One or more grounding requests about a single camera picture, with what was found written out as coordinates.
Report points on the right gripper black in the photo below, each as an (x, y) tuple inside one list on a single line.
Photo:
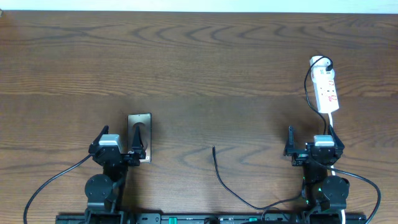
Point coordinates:
[(301, 155)]

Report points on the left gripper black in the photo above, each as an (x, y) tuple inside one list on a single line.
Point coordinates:
[(137, 155)]

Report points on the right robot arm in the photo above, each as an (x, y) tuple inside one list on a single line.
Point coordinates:
[(324, 191)]

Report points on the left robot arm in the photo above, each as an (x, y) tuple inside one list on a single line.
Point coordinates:
[(105, 191)]

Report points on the white USB charger adapter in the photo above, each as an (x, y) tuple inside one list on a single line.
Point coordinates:
[(318, 63)]

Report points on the white power strip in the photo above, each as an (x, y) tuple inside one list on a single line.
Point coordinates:
[(325, 90)]

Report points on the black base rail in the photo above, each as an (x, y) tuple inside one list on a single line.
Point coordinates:
[(155, 218)]

